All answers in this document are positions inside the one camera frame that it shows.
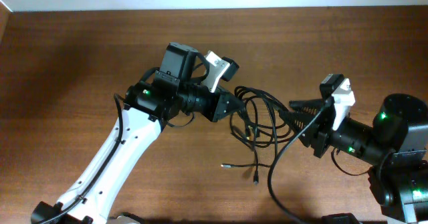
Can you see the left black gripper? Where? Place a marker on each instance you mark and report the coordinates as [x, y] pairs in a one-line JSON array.
[[218, 109]]

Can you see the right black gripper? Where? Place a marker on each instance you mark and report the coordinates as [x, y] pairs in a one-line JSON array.
[[318, 130]]

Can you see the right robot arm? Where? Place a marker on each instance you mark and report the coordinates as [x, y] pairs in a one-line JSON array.
[[394, 146]]

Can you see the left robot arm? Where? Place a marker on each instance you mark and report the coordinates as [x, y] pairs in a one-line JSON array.
[[187, 81]]

